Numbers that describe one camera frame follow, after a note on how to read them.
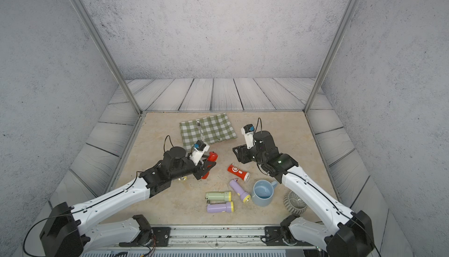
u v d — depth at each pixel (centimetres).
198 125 111
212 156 74
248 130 67
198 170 66
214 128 111
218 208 78
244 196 81
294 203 82
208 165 72
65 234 38
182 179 63
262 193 85
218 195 81
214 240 73
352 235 37
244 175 87
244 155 67
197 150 65
